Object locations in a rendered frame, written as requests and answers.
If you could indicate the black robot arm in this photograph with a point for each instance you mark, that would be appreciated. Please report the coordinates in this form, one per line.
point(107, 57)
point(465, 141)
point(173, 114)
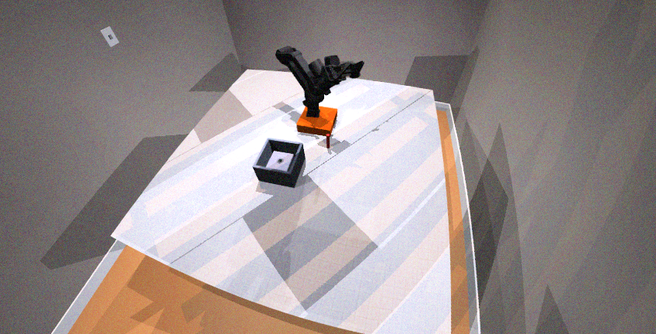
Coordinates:
point(309, 76)

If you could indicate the white square plate with hole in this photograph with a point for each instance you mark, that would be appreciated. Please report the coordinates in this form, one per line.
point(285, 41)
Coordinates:
point(280, 161)

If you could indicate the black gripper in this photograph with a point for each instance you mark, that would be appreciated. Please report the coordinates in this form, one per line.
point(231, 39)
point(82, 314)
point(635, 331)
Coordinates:
point(333, 74)

